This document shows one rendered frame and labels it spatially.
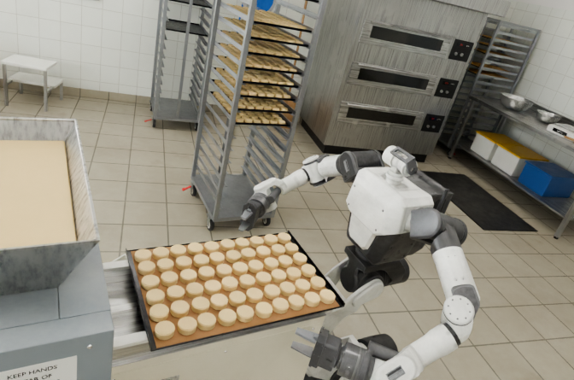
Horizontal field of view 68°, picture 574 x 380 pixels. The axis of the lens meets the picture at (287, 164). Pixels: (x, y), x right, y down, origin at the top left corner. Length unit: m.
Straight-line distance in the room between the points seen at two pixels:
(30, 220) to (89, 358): 0.29
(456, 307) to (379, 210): 0.39
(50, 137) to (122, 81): 4.05
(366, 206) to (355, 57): 3.25
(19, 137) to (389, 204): 1.09
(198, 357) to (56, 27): 4.41
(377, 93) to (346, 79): 0.43
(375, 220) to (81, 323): 0.96
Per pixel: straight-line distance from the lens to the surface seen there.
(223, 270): 1.40
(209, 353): 1.33
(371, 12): 4.60
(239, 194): 3.38
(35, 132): 1.31
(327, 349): 1.23
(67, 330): 0.87
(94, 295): 0.93
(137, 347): 1.23
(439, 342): 1.27
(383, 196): 1.46
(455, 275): 1.33
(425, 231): 1.38
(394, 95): 4.99
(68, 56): 5.33
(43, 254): 0.85
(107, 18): 5.19
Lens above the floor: 1.82
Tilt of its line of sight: 24 degrees down
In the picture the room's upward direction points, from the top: 14 degrees clockwise
